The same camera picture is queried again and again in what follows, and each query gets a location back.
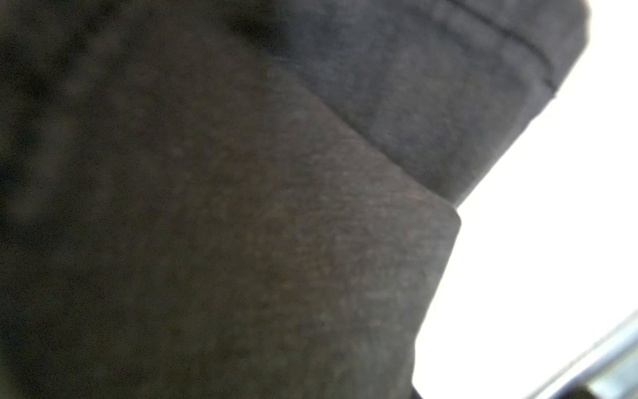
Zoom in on aluminium frame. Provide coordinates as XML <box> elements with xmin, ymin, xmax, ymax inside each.
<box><xmin>528</xmin><ymin>312</ymin><xmax>637</xmax><ymax>399</ymax></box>

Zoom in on dark grey trousers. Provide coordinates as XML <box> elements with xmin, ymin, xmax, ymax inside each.
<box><xmin>1</xmin><ymin>1</ymin><xmax>589</xmax><ymax>398</ymax></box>

